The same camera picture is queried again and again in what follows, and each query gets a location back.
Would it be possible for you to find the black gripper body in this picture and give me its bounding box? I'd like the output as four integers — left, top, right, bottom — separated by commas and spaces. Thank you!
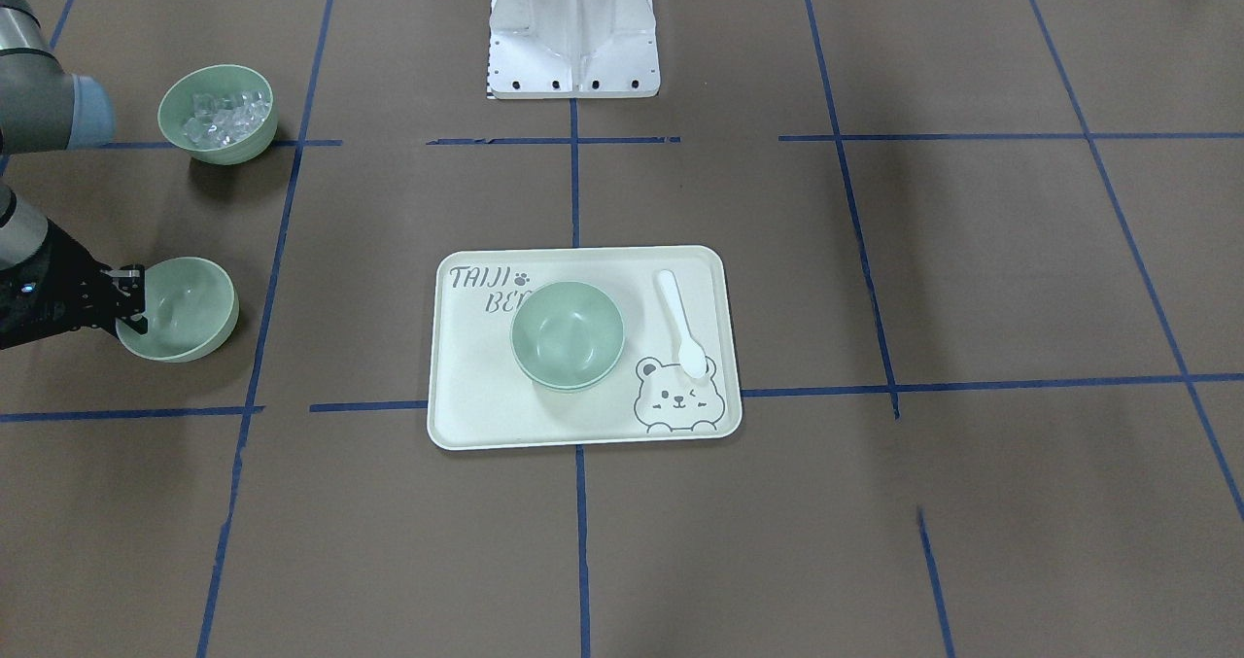
1, 224, 119, 350

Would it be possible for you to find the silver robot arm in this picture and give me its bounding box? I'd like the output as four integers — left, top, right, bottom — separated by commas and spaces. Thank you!
1, 0, 151, 350

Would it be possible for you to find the green bowl with ice cubes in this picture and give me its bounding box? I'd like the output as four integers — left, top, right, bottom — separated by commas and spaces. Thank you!
156, 63, 279, 165

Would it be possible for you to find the cream bear tray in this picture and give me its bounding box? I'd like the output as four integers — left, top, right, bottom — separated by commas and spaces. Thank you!
428, 245, 743, 450

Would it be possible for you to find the green bowl on tray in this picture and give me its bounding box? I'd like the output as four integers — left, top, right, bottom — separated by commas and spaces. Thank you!
524, 373, 610, 393

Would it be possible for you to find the white plastic spoon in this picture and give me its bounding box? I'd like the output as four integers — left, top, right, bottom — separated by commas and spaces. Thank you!
656, 269, 709, 381

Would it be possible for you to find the white camera post base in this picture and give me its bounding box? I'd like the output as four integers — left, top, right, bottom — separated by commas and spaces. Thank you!
486, 0, 662, 100

